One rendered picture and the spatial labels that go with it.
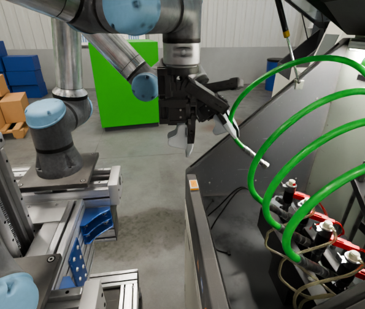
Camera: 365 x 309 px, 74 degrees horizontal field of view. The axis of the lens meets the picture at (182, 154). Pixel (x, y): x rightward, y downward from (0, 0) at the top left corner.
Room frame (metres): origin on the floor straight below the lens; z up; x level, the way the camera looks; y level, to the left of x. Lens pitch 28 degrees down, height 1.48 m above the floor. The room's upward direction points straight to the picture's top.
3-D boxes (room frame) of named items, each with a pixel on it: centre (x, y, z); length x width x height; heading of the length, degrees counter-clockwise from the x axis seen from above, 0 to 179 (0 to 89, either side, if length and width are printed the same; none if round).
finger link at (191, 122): (0.51, -0.02, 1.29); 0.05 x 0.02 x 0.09; 5
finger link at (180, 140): (0.51, 0.00, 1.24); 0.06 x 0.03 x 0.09; 95
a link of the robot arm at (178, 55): (0.52, 0.00, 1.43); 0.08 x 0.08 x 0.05
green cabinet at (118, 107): (4.09, 0.92, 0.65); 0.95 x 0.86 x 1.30; 106
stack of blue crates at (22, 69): (5.79, 3.97, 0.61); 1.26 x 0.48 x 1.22; 98
